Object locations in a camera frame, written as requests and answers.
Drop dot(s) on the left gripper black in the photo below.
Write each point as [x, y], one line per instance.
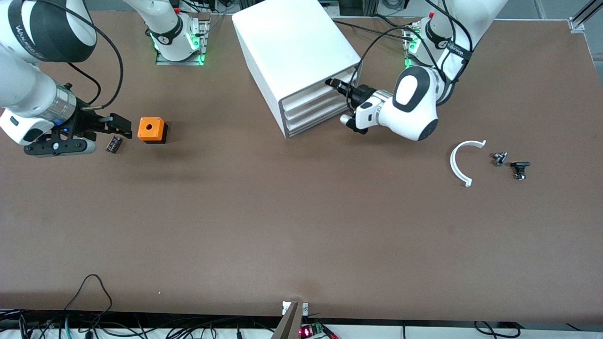
[362, 93]

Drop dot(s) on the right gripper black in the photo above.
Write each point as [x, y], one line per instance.
[87, 124]

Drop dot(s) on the white plastic drawer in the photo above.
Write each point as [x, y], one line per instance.
[311, 94]
[311, 108]
[311, 122]

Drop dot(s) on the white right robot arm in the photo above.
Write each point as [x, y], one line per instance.
[28, 89]

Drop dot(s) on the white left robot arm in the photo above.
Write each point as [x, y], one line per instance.
[414, 108]

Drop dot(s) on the white drawer cabinet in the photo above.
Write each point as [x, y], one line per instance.
[292, 42]

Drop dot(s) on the small black electronic module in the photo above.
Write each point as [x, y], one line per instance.
[113, 144]

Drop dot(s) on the white half-round clamp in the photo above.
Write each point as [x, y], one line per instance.
[452, 162]

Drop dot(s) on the small silver metal fitting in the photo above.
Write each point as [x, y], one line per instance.
[499, 158]

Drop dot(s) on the black knob with screw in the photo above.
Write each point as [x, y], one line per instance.
[520, 165]

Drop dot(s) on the aluminium corner profile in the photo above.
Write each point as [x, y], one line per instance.
[575, 23]

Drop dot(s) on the circuit board with red light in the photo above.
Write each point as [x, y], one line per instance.
[306, 332]

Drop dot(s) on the orange button enclosure box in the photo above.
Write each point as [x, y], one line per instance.
[150, 128]

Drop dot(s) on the aluminium arm base plate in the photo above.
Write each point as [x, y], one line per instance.
[162, 60]
[424, 67]

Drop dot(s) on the small white bracket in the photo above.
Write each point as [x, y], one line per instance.
[306, 308]

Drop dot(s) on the aluminium profile post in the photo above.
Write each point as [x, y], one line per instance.
[289, 325]

